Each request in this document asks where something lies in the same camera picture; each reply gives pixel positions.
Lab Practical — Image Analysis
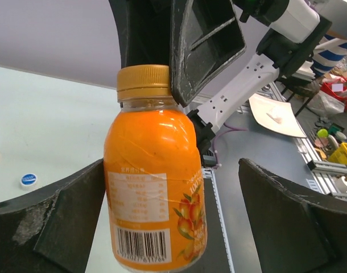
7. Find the orange juice bottle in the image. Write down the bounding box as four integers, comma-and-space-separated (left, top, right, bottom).
104, 65, 208, 272

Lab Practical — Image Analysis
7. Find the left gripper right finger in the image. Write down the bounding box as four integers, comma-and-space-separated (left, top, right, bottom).
238, 159, 347, 272

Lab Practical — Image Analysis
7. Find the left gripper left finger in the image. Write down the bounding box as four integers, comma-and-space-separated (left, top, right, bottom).
0, 160, 105, 272

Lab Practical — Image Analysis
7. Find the aluminium table frame rail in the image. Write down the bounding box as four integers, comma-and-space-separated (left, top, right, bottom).
294, 138, 347, 201

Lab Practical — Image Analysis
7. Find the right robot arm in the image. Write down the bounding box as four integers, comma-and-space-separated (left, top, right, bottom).
110, 1, 332, 154

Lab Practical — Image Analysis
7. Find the white curved panel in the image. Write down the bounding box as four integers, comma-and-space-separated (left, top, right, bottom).
249, 94, 307, 138

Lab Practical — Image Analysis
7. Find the grey cable duct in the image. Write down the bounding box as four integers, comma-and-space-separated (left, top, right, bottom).
202, 168, 235, 272

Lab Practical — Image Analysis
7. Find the blue bottle cap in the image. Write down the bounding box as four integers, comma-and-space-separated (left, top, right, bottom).
20, 173, 38, 190

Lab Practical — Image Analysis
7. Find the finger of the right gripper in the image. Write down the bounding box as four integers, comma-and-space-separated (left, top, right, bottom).
109, 0, 171, 68
170, 0, 246, 107

